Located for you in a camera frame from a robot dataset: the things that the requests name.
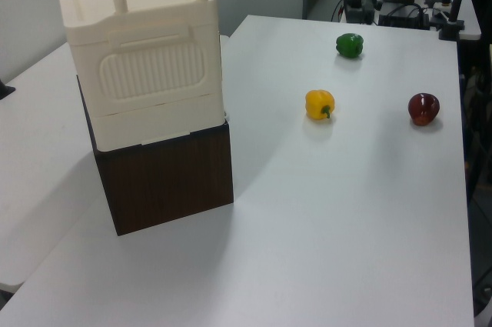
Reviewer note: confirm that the dark brown wooden drawer box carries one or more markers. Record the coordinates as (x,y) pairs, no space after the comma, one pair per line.
(169,181)

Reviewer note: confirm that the cream plastic cabinet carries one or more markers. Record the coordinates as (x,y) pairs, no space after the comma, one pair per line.
(146,54)

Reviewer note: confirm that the dark red apple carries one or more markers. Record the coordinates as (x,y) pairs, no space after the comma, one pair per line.
(423,108)

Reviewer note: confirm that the black electronics box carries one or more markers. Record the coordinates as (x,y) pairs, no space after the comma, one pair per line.
(403,17)

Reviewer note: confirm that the green bell pepper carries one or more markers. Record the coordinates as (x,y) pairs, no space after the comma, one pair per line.
(349,44)

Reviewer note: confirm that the yellow bell pepper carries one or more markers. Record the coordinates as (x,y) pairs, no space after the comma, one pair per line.
(318,104)

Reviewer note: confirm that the black pole with base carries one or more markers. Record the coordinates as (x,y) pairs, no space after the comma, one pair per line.
(5,90)

